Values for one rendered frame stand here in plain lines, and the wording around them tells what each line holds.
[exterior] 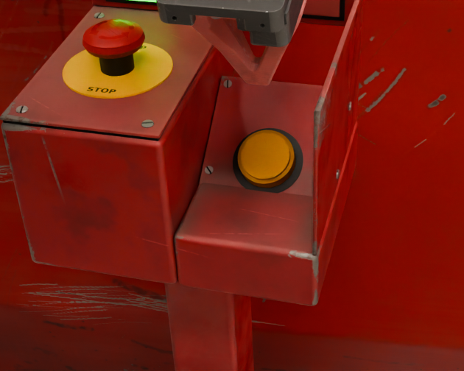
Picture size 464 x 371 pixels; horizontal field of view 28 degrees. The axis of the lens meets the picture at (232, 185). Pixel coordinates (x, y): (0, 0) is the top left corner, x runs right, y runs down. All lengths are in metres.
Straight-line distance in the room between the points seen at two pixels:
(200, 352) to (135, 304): 0.36
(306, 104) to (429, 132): 0.26
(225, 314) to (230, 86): 0.17
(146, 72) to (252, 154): 0.09
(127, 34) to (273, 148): 0.12
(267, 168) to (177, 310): 0.16
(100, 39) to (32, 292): 0.58
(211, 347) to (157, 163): 0.22
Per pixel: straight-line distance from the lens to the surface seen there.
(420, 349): 1.07
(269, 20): 0.45
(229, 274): 0.59
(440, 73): 0.85
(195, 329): 0.72
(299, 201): 0.61
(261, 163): 0.61
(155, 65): 0.61
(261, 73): 0.54
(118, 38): 0.59
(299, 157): 0.62
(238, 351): 0.73
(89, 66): 0.62
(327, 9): 0.64
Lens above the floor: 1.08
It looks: 37 degrees down
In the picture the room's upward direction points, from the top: 3 degrees counter-clockwise
